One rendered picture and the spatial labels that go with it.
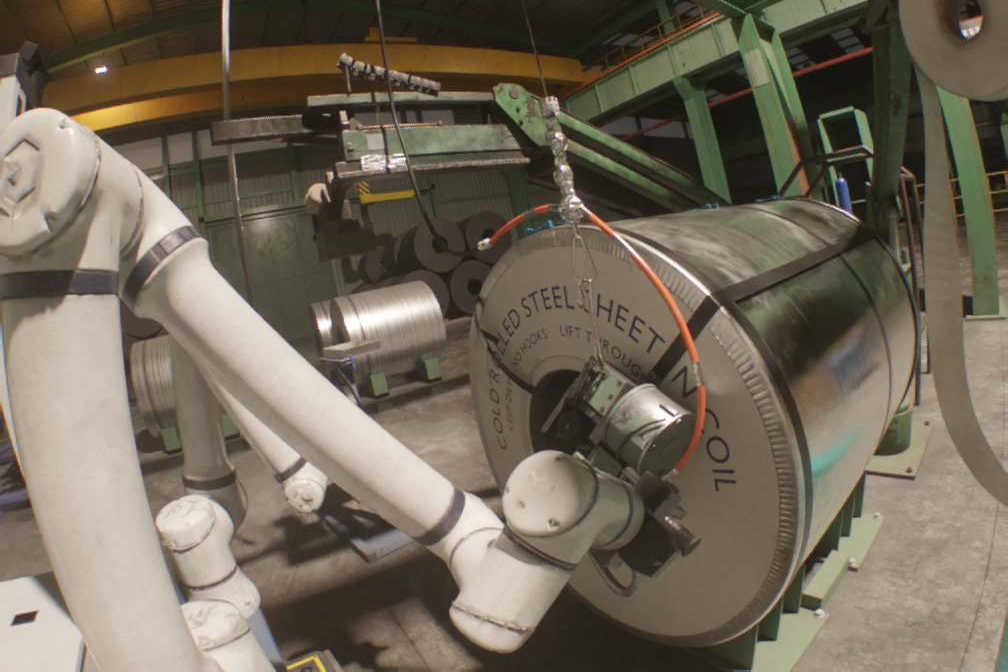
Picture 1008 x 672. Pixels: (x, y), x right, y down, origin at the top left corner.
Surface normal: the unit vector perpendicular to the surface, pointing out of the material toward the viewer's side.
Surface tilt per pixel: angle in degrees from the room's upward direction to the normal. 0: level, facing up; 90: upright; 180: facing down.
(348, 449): 84
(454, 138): 90
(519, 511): 47
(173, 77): 90
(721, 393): 90
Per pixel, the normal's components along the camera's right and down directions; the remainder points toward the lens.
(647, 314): -0.83, 0.20
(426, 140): 0.52, -0.05
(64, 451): 0.69, -0.04
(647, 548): -0.59, -0.51
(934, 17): -0.97, 0.20
